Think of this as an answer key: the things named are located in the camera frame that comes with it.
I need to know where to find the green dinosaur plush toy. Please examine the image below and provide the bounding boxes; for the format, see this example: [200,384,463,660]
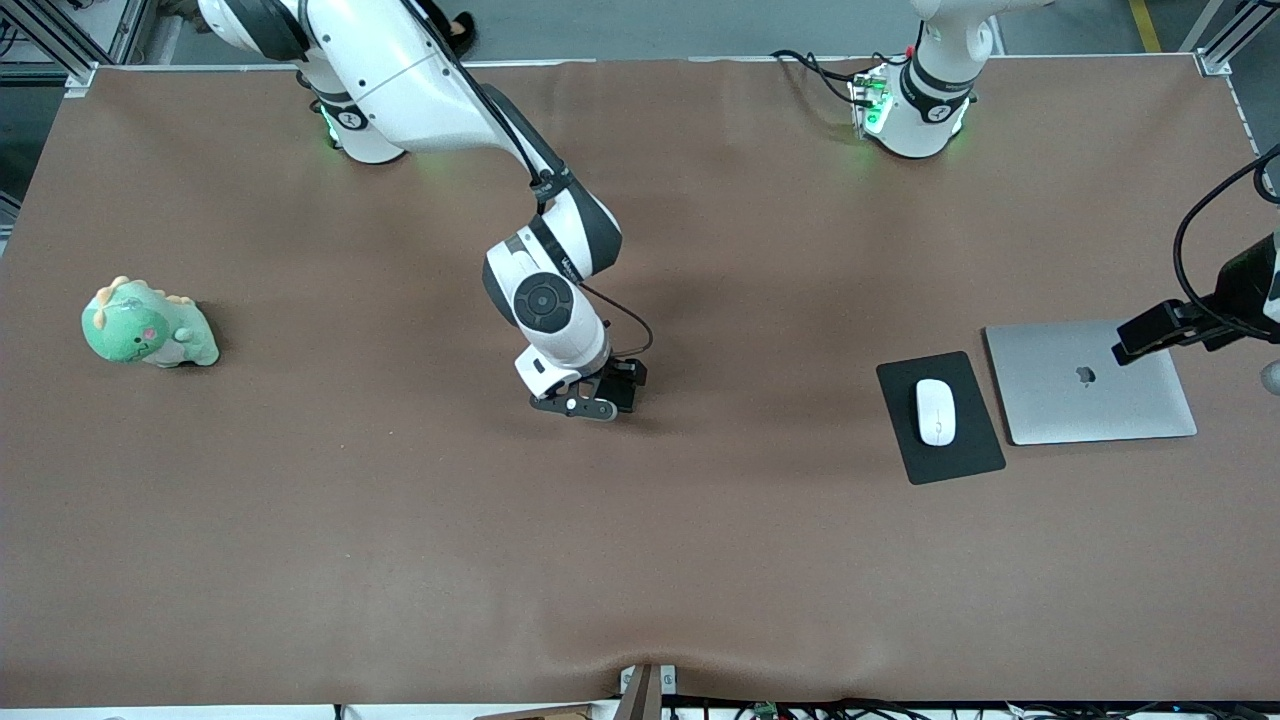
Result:
[80,275,221,369]

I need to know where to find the silver closed laptop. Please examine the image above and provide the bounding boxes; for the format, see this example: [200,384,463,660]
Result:
[983,318,1198,447]

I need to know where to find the person in black clothes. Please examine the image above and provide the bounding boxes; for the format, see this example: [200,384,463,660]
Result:
[438,6,480,59]

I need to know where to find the camera mount post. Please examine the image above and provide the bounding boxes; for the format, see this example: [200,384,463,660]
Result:
[618,662,678,720]

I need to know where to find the white computer mouse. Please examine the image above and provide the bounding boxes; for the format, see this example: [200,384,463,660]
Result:
[915,378,958,447]

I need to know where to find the aluminium frame post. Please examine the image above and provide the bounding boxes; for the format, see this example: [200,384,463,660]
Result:
[1195,0,1280,77]
[0,0,161,93]

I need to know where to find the black mouse pad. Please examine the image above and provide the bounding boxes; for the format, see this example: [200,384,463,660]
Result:
[876,350,1007,486]

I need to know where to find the brown table cover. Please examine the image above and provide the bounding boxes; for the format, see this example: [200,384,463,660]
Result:
[0,55,1280,709]

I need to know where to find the black arm base cable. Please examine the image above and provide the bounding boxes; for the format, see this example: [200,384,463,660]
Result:
[770,48,883,111]

